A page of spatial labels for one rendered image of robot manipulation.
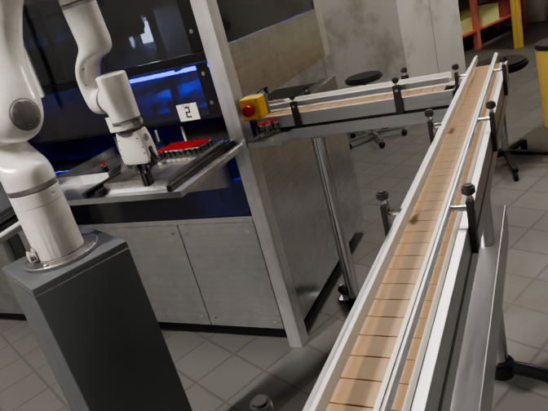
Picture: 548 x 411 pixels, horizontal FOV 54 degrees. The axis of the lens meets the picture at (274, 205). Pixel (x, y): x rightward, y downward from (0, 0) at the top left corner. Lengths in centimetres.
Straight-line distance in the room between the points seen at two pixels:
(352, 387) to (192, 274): 174
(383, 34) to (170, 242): 332
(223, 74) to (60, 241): 79
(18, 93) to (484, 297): 117
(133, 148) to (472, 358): 103
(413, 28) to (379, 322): 451
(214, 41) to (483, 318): 116
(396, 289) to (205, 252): 151
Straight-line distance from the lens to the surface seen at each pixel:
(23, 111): 133
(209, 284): 230
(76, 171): 219
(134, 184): 172
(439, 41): 545
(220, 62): 186
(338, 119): 186
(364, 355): 67
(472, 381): 119
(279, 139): 184
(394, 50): 506
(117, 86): 156
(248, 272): 216
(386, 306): 74
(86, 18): 155
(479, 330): 131
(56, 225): 142
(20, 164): 140
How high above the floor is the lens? 134
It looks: 21 degrees down
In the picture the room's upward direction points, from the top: 15 degrees counter-clockwise
